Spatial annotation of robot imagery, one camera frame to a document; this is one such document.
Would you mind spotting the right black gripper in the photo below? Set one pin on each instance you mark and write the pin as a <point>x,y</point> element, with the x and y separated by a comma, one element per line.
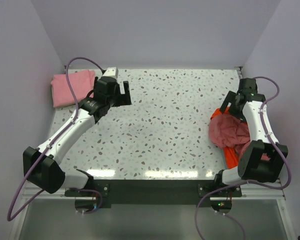
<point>231,95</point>

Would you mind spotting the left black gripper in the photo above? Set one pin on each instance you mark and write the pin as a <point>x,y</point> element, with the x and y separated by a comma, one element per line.
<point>123,99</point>

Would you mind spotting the dusty red t shirt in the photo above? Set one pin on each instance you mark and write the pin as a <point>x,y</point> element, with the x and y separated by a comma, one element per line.
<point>226,131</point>

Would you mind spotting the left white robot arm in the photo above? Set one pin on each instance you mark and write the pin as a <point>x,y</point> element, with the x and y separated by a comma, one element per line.
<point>41,165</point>

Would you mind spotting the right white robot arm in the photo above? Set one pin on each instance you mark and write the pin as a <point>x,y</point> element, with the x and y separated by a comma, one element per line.
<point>264,158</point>

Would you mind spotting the orange t shirt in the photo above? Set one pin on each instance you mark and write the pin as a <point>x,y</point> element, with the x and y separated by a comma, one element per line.
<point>231,159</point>

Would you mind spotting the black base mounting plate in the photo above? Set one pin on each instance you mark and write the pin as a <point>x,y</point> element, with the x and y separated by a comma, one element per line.
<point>89,200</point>

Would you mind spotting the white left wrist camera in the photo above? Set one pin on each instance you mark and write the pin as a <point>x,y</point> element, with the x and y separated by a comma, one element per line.
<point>112,72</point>

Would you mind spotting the aluminium frame rail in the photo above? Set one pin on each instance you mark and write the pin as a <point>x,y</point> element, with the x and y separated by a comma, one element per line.
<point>262,192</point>

